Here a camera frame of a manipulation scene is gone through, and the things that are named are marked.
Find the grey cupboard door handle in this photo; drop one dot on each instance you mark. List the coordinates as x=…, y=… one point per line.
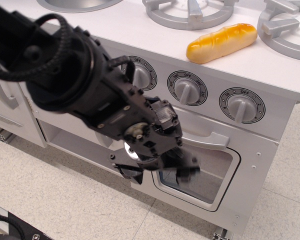
x=104, y=140

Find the silver toy sink basin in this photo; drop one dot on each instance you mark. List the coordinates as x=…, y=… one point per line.
x=77, y=6

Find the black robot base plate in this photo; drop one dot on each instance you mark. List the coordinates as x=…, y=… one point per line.
x=18, y=229

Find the aluminium frame rail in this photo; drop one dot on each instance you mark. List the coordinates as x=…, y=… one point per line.
x=6, y=136

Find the grey burner grate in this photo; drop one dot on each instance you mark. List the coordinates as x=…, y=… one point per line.
x=279, y=26
x=195, y=19

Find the white toy kitchen cabinet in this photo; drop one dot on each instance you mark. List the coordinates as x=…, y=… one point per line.
x=57, y=177

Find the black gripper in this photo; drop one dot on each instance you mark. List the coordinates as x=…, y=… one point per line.
x=132, y=165

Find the yellow toy bread loaf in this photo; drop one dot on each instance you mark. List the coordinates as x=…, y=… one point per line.
x=223, y=42

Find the grey left stove knob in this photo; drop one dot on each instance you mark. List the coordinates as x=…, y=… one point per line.
x=145, y=76

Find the grey far left door handle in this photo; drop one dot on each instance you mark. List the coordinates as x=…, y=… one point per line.
x=9, y=101

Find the grey left burner grate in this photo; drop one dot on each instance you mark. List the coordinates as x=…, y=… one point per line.
x=195, y=19

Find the grey right burner grate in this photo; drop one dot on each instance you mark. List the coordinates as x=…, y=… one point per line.
x=279, y=26

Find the grey oven door handle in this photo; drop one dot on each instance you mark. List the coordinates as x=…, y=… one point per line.
x=204, y=133

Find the white toy oven door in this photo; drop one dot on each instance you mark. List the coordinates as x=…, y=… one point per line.
x=226, y=189

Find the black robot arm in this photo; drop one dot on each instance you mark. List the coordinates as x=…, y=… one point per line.
x=67, y=71

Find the grey stove knob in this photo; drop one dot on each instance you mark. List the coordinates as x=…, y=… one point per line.
x=187, y=88
x=242, y=105
x=145, y=76

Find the grey right stove knob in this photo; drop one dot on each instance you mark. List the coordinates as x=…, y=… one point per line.
x=242, y=105

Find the grey middle stove knob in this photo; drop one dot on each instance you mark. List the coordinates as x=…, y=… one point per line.
x=187, y=88

